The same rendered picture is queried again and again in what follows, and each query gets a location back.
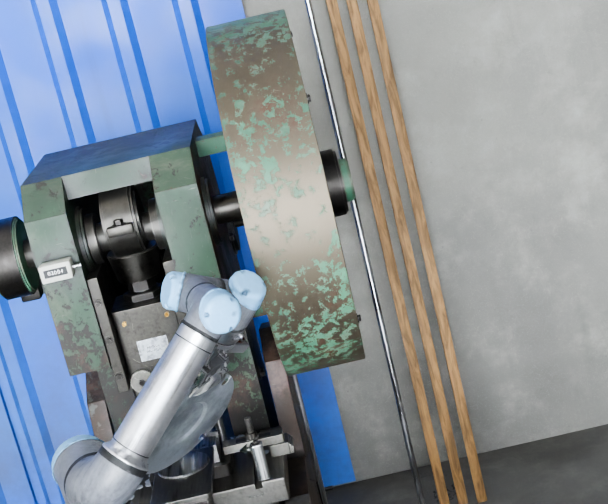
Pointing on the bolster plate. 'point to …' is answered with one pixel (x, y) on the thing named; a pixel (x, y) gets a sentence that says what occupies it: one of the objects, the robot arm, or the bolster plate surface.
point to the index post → (260, 460)
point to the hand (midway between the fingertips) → (193, 387)
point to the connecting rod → (127, 241)
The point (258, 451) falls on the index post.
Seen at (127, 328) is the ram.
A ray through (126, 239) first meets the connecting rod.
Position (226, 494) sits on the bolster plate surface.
